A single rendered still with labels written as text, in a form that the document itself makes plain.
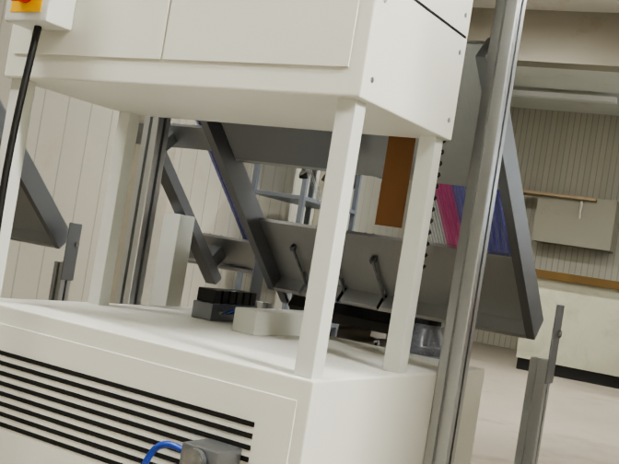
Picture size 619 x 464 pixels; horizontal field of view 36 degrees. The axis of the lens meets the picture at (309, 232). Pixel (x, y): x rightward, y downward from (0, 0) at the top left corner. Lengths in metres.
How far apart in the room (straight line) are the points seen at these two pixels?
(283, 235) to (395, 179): 0.75
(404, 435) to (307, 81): 0.60
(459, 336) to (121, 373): 0.56
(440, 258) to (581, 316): 7.03
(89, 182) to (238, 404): 4.98
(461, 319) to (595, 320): 7.47
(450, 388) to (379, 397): 0.21
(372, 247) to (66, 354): 0.87
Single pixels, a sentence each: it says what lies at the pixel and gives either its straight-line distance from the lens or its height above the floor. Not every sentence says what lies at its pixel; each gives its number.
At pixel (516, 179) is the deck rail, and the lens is 1.85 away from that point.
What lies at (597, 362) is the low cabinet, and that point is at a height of 0.20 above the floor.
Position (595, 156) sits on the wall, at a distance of 11.88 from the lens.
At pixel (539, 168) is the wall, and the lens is 11.96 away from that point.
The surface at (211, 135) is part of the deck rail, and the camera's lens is 2.11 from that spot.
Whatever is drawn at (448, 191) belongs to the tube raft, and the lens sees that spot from 1.95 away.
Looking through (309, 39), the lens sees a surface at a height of 1.08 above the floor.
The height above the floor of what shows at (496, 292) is 0.76.
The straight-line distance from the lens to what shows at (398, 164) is 1.58.
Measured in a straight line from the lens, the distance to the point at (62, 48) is 1.62.
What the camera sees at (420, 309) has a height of 0.70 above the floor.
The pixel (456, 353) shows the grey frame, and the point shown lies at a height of 0.66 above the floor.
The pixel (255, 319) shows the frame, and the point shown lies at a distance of 1.72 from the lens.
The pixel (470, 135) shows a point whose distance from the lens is 1.82.
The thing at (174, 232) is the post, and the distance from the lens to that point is 2.50.
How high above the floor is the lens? 0.79
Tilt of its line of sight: 1 degrees up
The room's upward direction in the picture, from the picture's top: 9 degrees clockwise
